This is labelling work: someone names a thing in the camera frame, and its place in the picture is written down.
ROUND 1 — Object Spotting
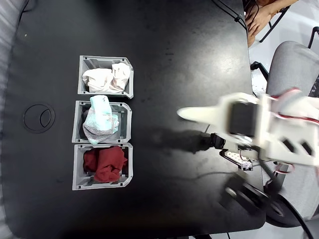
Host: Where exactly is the teal and grey sock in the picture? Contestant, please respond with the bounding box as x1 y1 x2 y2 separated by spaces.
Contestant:
82 94 120 145

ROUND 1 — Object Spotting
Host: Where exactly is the dark red sock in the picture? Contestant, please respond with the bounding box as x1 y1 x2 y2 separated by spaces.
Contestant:
83 146 128 182

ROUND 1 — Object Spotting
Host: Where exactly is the person's hand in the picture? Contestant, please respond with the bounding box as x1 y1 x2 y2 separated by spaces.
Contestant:
245 6 272 48

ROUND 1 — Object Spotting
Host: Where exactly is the grey office chair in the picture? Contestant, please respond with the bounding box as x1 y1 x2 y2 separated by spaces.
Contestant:
250 26 319 239

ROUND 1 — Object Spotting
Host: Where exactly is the black floral patterned cloth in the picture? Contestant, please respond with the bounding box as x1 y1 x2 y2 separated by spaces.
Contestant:
308 74 319 100

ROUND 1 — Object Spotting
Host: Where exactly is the grey plastic storage bin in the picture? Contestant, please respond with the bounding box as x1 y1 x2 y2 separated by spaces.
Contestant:
77 55 135 100
72 143 134 191
71 100 132 144

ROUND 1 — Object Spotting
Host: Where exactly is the black round table grommet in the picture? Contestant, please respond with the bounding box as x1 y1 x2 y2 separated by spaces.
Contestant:
23 104 56 134

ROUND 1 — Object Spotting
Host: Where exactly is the white pleated curtain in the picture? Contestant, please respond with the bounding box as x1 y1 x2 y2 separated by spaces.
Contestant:
0 0 28 239

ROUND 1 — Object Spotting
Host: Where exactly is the thin black cable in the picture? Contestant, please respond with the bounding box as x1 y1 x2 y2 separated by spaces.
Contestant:
171 171 236 180

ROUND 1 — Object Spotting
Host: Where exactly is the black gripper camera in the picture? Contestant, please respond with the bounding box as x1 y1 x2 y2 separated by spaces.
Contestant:
219 171 272 215

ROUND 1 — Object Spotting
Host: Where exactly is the red white servo cable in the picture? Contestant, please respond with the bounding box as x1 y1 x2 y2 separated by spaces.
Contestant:
273 163 297 177

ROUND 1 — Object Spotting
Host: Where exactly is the black cable with tie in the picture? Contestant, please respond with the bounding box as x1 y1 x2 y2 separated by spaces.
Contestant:
211 0 249 32

